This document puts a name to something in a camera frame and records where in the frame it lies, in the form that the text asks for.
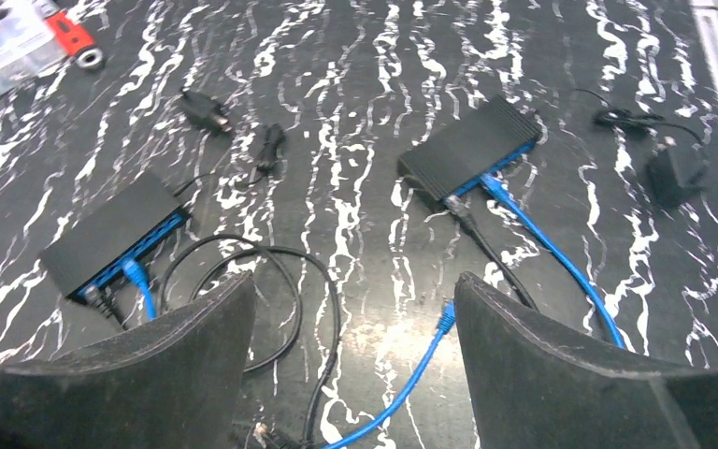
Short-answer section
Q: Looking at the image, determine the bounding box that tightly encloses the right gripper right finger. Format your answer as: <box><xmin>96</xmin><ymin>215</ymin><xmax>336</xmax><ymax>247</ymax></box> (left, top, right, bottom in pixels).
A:
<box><xmin>453</xmin><ymin>272</ymin><xmax>718</xmax><ymax>448</ymax></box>

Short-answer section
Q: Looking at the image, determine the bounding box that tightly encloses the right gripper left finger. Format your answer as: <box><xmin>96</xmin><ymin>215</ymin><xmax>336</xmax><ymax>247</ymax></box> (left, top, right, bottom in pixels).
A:
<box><xmin>0</xmin><ymin>273</ymin><xmax>256</xmax><ymax>448</ymax></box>

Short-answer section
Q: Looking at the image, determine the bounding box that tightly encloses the black power cable with plug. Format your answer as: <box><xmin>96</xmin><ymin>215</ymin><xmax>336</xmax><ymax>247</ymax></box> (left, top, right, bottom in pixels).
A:
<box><xmin>79</xmin><ymin>173</ymin><xmax>343</xmax><ymax>449</ymax></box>

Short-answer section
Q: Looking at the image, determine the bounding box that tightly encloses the blue ethernet cable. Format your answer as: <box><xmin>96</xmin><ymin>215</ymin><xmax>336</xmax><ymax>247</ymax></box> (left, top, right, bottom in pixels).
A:
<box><xmin>120</xmin><ymin>256</ymin><xmax>458</xmax><ymax>449</ymax></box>
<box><xmin>480</xmin><ymin>173</ymin><xmax>629</xmax><ymax>352</ymax></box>

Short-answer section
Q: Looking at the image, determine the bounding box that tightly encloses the grey ribbed network switch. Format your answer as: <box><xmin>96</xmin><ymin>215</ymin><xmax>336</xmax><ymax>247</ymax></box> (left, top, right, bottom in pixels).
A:
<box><xmin>38</xmin><ymin>172</ymin><xmax>190</xmax><ymax>305</ymax></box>

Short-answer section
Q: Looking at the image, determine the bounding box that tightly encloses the black switch with blue ports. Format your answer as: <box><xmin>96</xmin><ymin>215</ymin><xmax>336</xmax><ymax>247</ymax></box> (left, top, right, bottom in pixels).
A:
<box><xmin>397</xmin><ymin>94</ymin><xmax>542</xmax><ymax>209</ymax></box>

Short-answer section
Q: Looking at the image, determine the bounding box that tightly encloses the red black tool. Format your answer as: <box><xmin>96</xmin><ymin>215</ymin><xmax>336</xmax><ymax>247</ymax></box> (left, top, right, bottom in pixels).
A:
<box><xmin>31</xmin><ymin>0</ymin><xmax>106</xmax><ymax>72</ymax></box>

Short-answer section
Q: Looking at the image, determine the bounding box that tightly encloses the clear plastic parts box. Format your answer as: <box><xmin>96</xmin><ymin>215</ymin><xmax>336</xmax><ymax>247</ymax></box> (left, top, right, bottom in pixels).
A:
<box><xmin>0</xmin><ymin>1</ymin><xmax>66</xmax><ymax>96</ymax></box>

